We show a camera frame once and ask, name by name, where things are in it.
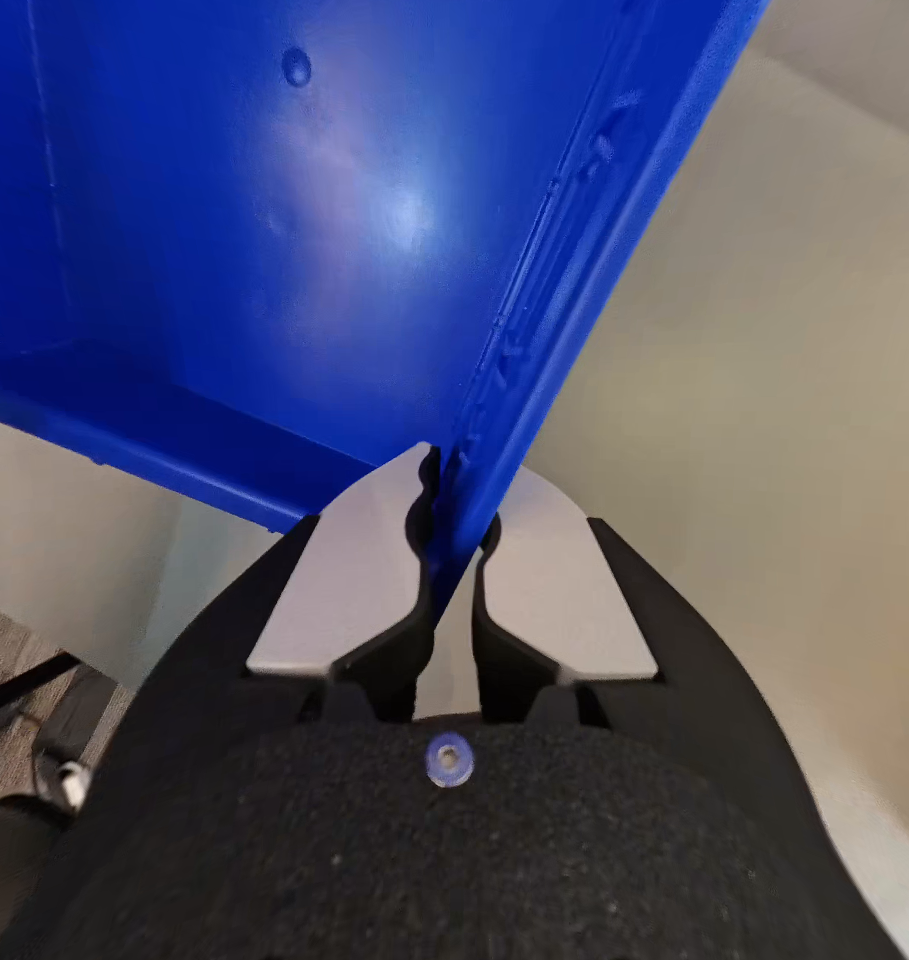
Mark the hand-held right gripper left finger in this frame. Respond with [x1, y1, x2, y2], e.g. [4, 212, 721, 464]
[247, 442, 442, 680]

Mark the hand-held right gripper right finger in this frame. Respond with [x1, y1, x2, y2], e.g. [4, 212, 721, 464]
[473, 464, 660, 684]

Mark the blue plastic bin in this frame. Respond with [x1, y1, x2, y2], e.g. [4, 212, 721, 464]
[0, 0, 772, 623]

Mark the black metal bar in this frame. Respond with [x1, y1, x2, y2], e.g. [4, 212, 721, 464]
[0, 651, 85, 722]

